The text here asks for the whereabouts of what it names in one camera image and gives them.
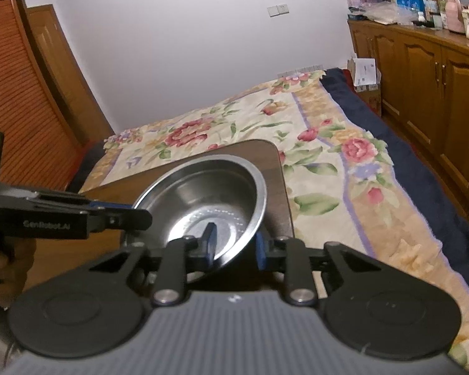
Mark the large steel bowl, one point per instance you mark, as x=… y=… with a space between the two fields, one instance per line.
x=203 y=195

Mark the person's left hand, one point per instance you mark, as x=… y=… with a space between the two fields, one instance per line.
x=8 y=259

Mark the brown louvered wooden wardrobe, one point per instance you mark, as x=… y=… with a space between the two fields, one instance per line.
x=15 y=105

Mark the dark blue blanket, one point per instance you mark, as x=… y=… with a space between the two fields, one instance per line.
x=375 y=113

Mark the dark red and black cloth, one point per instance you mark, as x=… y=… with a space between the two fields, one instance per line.
x=88 y=164

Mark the clear plastic bag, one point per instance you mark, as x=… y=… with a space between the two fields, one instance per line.
x=391 y=13

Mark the floral bedspread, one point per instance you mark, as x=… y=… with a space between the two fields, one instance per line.
x=328 y=211

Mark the pink bottle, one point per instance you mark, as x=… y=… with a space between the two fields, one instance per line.
x=454 y=11

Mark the white wall switch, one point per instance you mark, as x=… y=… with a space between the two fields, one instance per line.
x=278 y=10

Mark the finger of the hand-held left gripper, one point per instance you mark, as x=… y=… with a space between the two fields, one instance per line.
x=133 y=218
x=109 y=205

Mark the pile of folded fabrics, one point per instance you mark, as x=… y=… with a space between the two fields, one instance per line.
x=363 y=0

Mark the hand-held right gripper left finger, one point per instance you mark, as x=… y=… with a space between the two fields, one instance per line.
x=209 y=244

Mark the wooden cabinet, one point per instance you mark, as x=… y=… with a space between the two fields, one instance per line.
x=422 y=86

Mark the cardboard box with papers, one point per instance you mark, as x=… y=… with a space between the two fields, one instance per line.
x=362 y=72

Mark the blue box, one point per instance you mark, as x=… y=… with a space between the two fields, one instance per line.
x=409 y=3

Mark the row of wall sockets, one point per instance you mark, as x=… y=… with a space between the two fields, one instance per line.
x=301 y=71

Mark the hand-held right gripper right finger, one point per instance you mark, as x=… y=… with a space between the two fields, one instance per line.
x=260 y=250

